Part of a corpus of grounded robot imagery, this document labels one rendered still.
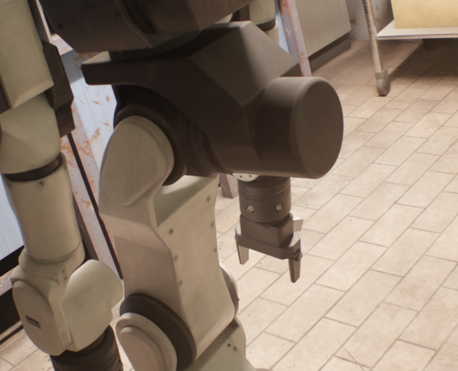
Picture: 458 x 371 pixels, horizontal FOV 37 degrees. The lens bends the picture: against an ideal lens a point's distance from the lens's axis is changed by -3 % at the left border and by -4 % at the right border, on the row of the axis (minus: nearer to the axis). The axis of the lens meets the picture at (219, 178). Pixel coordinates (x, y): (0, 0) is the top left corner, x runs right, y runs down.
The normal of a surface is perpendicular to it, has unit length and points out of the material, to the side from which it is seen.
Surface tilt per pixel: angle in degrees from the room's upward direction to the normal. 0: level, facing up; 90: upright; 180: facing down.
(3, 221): 90
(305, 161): 90
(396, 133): 0
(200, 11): 105
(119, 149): 90
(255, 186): 49
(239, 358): 60
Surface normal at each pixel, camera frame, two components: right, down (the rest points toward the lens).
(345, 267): -0.25, -0.87
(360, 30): -0.66, 0.47
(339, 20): 0.72, 0.13
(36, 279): -0.29, -0.22
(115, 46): -0.34, 0.88
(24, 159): 0.36, 0.47
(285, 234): 0.82, 0.24
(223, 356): 0.56, -0.38
